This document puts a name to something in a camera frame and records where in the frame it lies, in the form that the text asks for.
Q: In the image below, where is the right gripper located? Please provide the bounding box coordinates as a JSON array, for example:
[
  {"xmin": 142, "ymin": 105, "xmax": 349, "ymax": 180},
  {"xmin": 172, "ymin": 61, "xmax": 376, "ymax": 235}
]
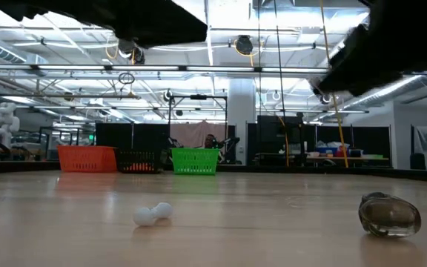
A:
[{"xmin": 309, "ymin": 24, "xmax": 403, "ymax": 98}]

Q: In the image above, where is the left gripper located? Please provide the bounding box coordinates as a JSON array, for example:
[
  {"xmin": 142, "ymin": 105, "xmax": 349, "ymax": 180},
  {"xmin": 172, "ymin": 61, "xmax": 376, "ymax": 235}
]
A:
[{"xmin": 98, "ymin": 0, "xmax": 208, "ymax": 49}]

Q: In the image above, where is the translucent smoky plastic skull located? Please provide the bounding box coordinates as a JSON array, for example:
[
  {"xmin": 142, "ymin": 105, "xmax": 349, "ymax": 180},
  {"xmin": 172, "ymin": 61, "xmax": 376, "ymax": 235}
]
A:
[{"xmin": 357, "ymin": 191, "xmax": 422, "ymax": 239}]

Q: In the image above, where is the white plastic bone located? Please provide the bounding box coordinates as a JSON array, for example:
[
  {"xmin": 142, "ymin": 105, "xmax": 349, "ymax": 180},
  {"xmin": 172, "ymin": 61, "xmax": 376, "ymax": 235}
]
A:
[{"xmin": 131, "ymin": 202, "xmax": 174, "ymax": 228}]

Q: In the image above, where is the long ceiling light strip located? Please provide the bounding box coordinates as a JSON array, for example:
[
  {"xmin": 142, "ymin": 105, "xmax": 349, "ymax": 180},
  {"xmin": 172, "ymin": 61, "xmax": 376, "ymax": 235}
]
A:
[{"xmin": 0, "ymin": 63, "xmax": 427, "ymax": 76}]

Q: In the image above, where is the black partition panel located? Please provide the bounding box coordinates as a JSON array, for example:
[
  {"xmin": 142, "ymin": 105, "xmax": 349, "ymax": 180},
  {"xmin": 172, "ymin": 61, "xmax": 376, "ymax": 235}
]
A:
[
  {"xmin": 94, "ymin": 122, "xmax": 171, "ymax": 151},
  {"xmin": 315, "ymin": 125, "xmax": 391, "ymax": 159},
  {"xmin": 246, "ymin": 115, "xmax": 303, "ymax": 166}
]

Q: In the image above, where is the wooden background table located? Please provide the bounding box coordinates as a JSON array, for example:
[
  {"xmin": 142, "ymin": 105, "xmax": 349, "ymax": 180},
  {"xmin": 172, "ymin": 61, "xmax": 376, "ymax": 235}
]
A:
[{"xmin": 305, "ymin": 150, "xmax": 389, "ymax": 164}]

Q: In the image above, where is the pink cloth curtain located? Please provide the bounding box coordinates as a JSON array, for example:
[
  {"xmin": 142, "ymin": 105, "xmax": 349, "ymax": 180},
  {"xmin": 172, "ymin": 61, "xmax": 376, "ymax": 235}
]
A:
[{"xmin": 169, "ymin": 120, "xmax": 226, "ymax": 149}]

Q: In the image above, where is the person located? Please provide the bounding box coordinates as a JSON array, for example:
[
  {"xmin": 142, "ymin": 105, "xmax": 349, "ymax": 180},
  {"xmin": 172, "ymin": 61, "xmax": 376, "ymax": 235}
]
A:
[{"xmin": 203, "ymin": 133, "xmax": 218, "ymax": 150}]

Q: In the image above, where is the green plastic basket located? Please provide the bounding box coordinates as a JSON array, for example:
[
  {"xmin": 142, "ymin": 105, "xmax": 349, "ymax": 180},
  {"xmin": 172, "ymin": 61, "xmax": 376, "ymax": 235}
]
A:
[{"xmin": 171, "ymin": 148, "xmax": 221, "ymax": 176}]

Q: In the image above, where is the black plastic basket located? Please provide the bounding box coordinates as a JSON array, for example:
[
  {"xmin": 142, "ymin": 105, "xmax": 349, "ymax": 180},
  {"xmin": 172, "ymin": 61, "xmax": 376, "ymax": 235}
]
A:
[{"xmin": 113, "ymin": 148, "xmax": 162, "ymax": 174}]

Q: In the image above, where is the orange plastic basket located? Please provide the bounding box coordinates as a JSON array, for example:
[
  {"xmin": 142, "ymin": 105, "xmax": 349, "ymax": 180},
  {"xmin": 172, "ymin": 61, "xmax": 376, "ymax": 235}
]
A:
[{"xmin": 56, "ymin": 145, "xmax": 118, "ymax": 173}]

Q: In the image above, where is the black metal rig frame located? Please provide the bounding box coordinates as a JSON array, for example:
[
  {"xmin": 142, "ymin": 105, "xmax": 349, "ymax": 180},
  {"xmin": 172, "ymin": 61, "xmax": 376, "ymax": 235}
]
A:
[{"xmin": 168, "ymin": 94, "xmax": 228, "ymax": 164}]

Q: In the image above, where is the black hanging cable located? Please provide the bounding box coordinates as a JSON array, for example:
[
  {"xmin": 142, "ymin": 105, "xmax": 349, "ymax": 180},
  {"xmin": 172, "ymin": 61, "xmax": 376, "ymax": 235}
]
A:
[{"xmin": 272, "ymin": 0, "xmax": 291, "ymax": 168}]

